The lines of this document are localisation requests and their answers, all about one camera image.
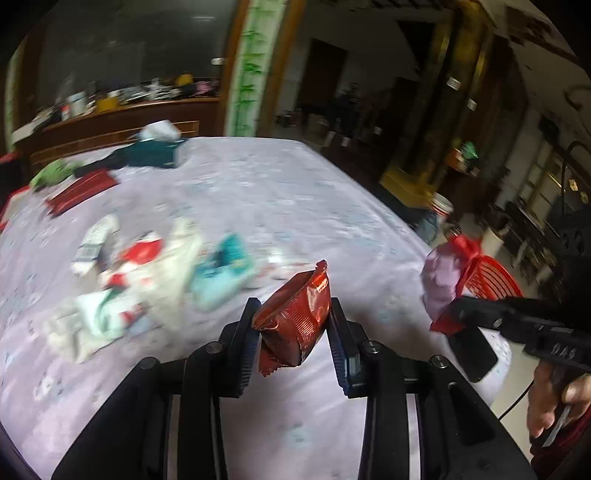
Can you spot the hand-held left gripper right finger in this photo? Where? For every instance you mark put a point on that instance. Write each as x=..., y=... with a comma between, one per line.
x=342, y=364

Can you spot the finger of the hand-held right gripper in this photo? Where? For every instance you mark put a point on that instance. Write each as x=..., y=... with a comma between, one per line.
x=475, y=311

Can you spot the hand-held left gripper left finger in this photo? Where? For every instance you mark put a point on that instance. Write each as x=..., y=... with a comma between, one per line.
x=247, y=355

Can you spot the red plastic mesh basket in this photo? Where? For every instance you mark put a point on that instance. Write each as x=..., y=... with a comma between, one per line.
x=491, y=277

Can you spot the lavender plastic wrapper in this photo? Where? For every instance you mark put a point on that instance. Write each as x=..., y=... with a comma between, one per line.
x=438, y=277

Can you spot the red snack packet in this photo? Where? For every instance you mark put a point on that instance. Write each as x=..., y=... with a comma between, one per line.
x=295, y=318

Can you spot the red and white packet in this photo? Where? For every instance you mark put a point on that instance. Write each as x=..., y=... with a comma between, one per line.
x=138, y=256

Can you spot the person's right forearm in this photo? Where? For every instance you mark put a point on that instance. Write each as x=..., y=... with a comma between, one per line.
x=570, y=450

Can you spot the person's right hand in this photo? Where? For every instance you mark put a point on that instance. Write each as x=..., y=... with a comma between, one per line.
x=547, y=401

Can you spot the black rectangular case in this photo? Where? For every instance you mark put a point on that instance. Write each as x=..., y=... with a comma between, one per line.
x=475, y=355

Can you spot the red plastic bag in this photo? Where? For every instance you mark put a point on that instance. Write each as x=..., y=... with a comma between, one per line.
x=465, y=245

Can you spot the teal packet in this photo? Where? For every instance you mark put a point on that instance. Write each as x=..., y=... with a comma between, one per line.
x=221, y=272

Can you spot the blue bag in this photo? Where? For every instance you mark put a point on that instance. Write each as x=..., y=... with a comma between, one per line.
x=429, y=227

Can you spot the white bucket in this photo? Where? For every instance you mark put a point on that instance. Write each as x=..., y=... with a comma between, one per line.
x=442, y=205

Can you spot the white plastic bag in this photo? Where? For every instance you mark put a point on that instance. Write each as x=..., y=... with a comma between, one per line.
x=180, y=263

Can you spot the lavender floral tablecloth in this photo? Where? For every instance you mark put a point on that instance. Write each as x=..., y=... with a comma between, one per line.
x=286, y=194

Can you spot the white printed packet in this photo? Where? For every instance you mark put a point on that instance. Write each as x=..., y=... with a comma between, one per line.
x=94, y=244

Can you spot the teal tissue box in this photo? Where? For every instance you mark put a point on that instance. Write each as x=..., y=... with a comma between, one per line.
x=152, y=154

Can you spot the flat red box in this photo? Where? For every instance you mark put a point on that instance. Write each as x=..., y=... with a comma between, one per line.
x=83, y=189

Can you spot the white tissue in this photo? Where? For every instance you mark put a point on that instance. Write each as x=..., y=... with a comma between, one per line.
x=159, y=130

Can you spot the black flat pouch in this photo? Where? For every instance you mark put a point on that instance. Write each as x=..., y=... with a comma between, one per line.
x=101, y=161

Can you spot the wooden cabinet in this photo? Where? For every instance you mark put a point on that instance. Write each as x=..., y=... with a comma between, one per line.
x=138, y=124

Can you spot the green cloth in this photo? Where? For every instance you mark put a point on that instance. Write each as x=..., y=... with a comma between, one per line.
x=51, y=173

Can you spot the green bamboo painted panel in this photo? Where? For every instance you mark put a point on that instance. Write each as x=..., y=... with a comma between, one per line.
x=244, y=78

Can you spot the dark wooden door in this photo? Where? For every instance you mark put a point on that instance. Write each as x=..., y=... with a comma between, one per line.
x=321, y=78

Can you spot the pile of assorted household items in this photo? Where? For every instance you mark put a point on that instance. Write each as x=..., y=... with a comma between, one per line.
x=138, y=92

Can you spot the wooden framed dark mirror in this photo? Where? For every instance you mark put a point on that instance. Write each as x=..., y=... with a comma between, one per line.
x=138, y=41

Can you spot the yellow pedestal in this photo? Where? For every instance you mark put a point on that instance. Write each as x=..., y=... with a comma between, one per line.
x=406, y=187

